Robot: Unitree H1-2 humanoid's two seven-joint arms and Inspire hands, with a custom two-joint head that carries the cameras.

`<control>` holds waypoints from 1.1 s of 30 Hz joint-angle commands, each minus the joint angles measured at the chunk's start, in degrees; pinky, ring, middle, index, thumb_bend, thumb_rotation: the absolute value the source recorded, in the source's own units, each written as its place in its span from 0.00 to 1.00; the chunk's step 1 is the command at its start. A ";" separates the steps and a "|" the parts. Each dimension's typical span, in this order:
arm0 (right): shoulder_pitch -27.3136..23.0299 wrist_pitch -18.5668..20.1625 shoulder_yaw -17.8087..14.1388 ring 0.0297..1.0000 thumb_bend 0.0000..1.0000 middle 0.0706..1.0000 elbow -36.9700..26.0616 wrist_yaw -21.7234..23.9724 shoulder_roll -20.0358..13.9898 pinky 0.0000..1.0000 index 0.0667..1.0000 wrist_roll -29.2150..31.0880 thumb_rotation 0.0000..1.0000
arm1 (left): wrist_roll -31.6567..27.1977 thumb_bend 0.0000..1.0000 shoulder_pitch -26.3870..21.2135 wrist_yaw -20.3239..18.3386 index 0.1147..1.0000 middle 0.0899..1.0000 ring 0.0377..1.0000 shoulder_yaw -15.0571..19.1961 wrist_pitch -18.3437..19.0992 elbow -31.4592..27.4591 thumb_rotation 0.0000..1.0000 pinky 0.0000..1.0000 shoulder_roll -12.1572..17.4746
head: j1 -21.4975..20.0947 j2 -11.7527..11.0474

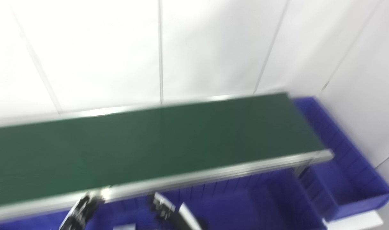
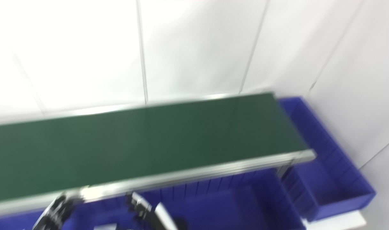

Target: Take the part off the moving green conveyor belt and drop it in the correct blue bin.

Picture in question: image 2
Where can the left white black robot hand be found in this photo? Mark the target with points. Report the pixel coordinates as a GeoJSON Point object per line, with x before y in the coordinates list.
{"type": "Point", "coordinates": [55, 210]}

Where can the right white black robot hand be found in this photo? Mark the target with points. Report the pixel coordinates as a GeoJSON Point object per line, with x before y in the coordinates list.
{"type": "Point", "coordinates": [159, 217]}

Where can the blue plastic bin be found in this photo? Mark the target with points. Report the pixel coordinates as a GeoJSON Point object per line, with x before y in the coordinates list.
{"type": "Point", "coordinates": [245, 207]}
{"type": "Point", "coordinates": [86, 217]}
{"type": "Point", "coordinates": [334, 188]}

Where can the green conveyor belt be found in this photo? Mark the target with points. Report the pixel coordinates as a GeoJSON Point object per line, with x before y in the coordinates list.
{"type": "Point", "coordinates": [213, 169]}
{"type": "Point", "coordinates": [149, 140]}

